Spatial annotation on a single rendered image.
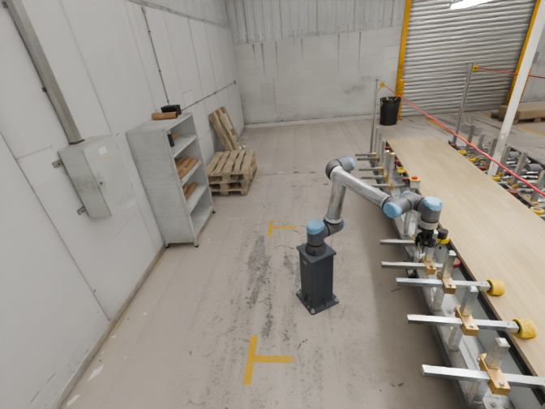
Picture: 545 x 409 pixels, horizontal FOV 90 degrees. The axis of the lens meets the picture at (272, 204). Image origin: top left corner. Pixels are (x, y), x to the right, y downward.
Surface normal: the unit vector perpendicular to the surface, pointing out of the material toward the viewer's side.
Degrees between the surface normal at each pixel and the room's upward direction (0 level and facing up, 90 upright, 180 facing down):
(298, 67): 90
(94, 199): 90
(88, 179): 90
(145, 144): 90
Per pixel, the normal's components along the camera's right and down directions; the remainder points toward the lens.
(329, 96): -0.08, 0.49
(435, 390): -0.10, -0.87
